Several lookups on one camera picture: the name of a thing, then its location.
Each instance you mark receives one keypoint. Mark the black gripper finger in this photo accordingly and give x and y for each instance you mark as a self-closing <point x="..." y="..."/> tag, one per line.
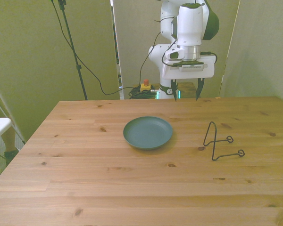
<point x="174" y="89"/>
<point x="199" y="88"/>

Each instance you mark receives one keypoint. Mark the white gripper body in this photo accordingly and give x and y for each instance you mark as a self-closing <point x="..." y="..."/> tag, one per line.
<point x="188" y="74"/>

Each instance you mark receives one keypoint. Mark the dark green round plate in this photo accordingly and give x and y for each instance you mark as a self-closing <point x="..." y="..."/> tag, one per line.
<point x="148" y="133"/>

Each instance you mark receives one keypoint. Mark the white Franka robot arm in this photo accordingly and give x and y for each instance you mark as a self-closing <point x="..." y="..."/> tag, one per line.
<point x="188" y="23"/>

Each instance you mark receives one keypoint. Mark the yellow emergency stop button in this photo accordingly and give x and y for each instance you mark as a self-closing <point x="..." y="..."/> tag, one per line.
<point x="146" y="86"/>

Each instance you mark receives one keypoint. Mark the black tripod stand pole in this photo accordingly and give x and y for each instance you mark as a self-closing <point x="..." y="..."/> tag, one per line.
<point x="72" y="44"/>

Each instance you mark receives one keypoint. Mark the thin white stand leg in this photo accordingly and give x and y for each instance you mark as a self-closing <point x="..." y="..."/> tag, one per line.
<point x="7" y="113"/>

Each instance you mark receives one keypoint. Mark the grey wrist camera bar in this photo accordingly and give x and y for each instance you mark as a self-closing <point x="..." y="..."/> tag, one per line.
<point x="191" y="67"/>

